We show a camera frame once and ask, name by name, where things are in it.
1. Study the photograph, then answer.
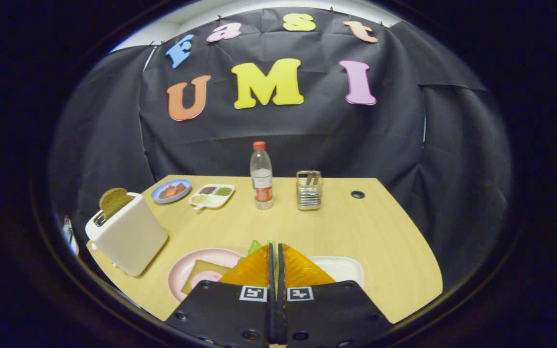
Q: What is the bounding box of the white divided seed tray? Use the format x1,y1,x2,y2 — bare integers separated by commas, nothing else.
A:
188,184,235,212

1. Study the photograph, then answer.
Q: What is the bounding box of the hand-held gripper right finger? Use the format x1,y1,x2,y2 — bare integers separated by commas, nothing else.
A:
277,243,394,348

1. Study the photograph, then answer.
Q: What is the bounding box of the white toaster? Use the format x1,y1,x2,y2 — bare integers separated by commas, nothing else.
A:
85,192,169,277

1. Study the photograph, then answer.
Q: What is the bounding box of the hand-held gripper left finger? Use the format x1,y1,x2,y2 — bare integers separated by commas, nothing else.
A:
165,242,278,348

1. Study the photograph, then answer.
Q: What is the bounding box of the green lettuce leaf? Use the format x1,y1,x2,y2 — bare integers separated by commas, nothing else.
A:
238,240,277,264

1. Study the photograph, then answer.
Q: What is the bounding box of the metal wire utensil holder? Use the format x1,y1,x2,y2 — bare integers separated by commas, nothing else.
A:
296,170,323,211

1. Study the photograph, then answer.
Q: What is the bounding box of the bread slice under ham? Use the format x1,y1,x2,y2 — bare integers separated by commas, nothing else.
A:
181,260,233,295

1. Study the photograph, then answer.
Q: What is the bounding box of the clear bottle with red cap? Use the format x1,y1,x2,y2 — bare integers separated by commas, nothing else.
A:
250,141,274,210

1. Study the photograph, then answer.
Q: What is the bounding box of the white square plate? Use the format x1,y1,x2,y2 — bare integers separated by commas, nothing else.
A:
308,256,364,289

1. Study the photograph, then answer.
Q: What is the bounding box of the brown toast slice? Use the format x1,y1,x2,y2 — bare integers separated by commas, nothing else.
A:
99,188,134,220

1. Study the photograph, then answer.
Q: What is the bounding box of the pink ham slice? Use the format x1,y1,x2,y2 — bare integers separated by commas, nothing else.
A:
190,271,223,290

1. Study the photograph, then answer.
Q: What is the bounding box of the pink plate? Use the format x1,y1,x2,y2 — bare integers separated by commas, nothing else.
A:
168,248,245,304

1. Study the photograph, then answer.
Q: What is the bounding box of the blue plate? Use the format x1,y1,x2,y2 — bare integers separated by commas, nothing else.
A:
151,178,192,204

